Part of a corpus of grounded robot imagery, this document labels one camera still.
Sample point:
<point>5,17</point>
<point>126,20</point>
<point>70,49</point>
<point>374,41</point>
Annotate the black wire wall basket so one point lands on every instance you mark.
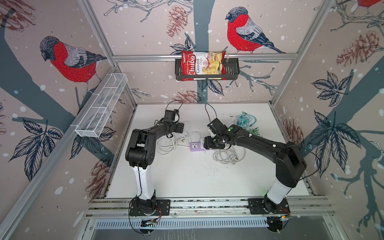
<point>227,70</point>

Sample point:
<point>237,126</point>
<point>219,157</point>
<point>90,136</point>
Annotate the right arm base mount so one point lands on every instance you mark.
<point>263,206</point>

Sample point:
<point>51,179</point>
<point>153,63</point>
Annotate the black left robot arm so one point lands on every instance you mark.
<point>141,153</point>

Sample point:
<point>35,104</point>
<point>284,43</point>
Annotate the white mesh wall shelf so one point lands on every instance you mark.
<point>99,112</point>

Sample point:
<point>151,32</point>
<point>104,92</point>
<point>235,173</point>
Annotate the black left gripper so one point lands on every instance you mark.
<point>179,128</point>

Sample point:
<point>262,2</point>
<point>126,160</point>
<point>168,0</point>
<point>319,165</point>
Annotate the red cassava chips bag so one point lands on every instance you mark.
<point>202,63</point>

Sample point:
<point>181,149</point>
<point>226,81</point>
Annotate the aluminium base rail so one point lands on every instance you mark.
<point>210,207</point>

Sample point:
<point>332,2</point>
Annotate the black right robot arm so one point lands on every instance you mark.
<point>290,164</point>

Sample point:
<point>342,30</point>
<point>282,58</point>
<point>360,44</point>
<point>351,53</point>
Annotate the light green charger with cable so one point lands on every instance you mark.
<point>254,131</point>

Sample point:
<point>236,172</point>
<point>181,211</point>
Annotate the purple power strip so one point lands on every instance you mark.
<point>197,147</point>

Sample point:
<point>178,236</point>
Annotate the white blue power strip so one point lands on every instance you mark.
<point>228,156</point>

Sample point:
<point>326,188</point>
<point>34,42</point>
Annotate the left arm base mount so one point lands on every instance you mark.
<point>141,208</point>

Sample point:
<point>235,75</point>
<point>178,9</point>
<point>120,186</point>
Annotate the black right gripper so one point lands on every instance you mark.
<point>207,144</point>

